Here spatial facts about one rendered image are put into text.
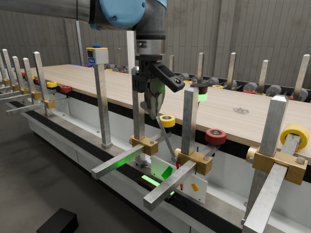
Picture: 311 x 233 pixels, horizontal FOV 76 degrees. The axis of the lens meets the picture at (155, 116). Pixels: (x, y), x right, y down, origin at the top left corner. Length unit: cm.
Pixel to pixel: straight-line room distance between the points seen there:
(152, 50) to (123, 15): 20
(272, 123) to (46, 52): 553
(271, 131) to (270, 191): 16
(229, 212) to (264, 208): 35
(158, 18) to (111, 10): 21
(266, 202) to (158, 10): 52
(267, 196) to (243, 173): 45
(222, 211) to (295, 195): 28
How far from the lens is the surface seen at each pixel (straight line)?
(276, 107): 57
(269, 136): 60
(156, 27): 60
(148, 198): 58
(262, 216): 45
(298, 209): 96
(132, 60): 224
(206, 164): 70
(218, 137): 81
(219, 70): 494
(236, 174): 95
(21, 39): 612
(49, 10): 44
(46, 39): 575
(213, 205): 81
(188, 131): 69
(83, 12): 44
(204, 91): 68
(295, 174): 62
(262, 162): 62
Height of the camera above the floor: 126
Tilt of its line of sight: 22 degrees down
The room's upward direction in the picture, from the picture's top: straight up
